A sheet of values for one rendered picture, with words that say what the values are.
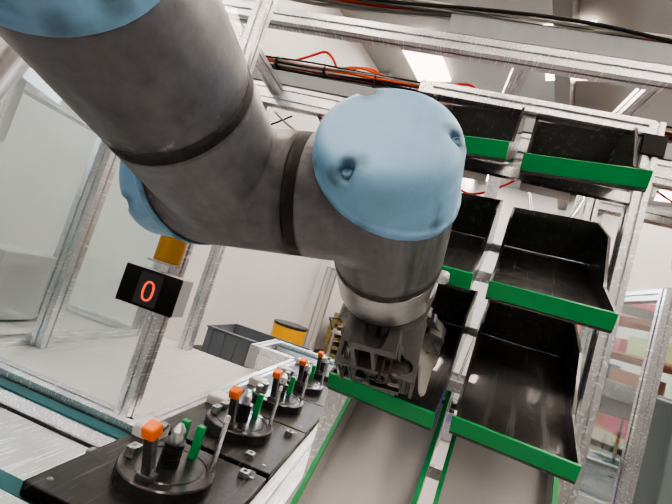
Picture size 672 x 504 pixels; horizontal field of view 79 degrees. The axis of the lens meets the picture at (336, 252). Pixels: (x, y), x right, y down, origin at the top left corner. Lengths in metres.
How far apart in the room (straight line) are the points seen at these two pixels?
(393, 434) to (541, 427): 0.19
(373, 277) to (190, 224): 0.11
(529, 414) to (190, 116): 0.53
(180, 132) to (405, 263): 0.13
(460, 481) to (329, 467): 0.18
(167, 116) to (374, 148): 0.09
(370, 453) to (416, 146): 0.50
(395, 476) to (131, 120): 0.53
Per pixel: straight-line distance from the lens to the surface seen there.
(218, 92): 0.18
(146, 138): 0.18
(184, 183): 0.20
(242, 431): 0.88
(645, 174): 0.56
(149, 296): 0.82
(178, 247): 0.81
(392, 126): 0.20
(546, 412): 0.62
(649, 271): 11.94
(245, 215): 0.23
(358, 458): 0.62
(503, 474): 0.66
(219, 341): 2.71
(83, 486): 0.68
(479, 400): 0.59
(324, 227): 0.21
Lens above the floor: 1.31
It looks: 5 degrees up
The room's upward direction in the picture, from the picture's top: 17 degrees clockwise
